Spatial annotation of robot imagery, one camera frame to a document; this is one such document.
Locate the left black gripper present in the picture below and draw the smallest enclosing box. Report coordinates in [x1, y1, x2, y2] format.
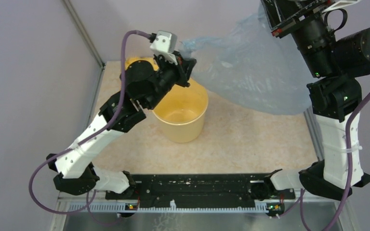
[145, 50, 197, 110]

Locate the yellow plastic trash bin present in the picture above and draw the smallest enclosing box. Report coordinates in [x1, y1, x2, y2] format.
[152, 79, 209, 143]

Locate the blue plastic trash bag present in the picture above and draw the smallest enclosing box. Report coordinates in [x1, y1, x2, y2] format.
[179, 6, 312, 115]

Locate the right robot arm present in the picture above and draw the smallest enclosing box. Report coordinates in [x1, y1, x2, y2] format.
[251, 0, 370, 200]

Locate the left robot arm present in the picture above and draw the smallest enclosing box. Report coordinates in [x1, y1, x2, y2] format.
[47, 51, 197, 199]

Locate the yellow printed cloth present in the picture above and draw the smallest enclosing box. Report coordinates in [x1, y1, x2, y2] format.
[125, 57, 159, 71]

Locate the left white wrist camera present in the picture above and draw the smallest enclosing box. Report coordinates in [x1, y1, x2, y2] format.
[150, 30, 178, 65]

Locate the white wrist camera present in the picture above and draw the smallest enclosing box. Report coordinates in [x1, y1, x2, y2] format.
[322, 0, 362, 13]
[150, 30, 178, 65]

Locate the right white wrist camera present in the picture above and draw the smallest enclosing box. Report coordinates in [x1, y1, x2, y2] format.
[322, 0, 362, 13]

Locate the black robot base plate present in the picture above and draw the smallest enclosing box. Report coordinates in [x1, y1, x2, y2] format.
[105, 173, 296, 216]

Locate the white toothed cable strip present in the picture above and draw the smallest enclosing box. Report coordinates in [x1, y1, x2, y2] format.
[68, 200, 269, 214]

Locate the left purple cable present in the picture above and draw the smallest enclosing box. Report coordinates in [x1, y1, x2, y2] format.
[28, 30, 155, 227]

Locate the aluminium frame rail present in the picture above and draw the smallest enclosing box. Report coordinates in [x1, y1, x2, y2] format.
[49, 180, 359, 231]

